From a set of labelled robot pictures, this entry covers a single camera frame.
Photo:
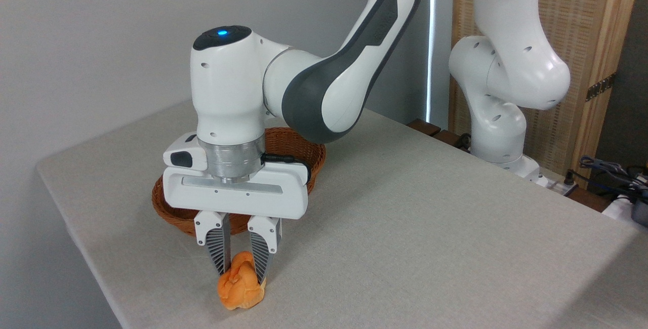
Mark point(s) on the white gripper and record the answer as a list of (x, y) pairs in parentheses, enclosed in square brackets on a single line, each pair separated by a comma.
[(238, 197)]

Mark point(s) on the round orange bread roll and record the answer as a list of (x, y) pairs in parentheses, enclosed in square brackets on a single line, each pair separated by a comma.
[(240, 291)]

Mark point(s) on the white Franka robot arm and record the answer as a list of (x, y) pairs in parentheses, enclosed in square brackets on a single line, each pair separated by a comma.
[(324, 86)]

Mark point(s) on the brown wicker oval basket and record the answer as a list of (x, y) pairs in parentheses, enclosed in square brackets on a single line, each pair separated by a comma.
[(288, 141)]

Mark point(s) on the grey tablecloth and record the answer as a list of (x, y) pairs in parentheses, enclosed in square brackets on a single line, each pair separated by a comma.
[(430, 228)]

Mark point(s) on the dark wooden bench slat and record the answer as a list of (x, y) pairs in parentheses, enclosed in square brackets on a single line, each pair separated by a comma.
[(448, 139), (424, 127)]

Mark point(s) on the white power strip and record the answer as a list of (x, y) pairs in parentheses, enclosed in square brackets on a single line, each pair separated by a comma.
[(557, 184)]

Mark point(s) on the dark metal screen hinge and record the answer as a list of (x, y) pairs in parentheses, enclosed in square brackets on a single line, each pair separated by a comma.
[(601, 87)]

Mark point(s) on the dark grey partition panel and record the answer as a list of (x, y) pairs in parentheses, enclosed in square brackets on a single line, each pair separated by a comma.
[(628, 91)]

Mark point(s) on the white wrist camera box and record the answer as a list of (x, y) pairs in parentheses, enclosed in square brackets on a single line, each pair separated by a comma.
[(185, 158)]

